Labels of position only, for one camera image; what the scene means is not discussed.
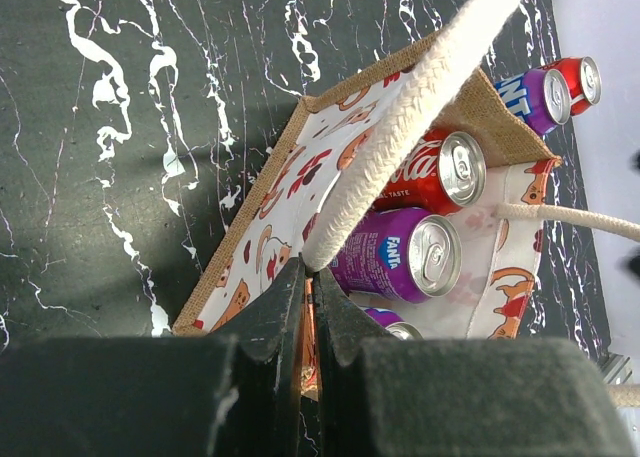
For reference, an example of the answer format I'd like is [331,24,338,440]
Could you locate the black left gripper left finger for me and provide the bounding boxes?
[1,258,305,456]

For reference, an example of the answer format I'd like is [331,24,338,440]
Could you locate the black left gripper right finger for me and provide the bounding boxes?
[312,270,634,456]

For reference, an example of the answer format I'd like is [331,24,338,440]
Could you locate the red cola can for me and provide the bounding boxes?
[541,56,602,116]
[372,128,486,216]

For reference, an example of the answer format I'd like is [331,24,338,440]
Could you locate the printed canvas tote bag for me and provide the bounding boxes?
[172,0,640,403]

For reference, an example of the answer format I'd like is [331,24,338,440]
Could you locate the purple soda can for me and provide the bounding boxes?
[329,208,462,304]
[362,307,422,340]
[494,69,571,136]

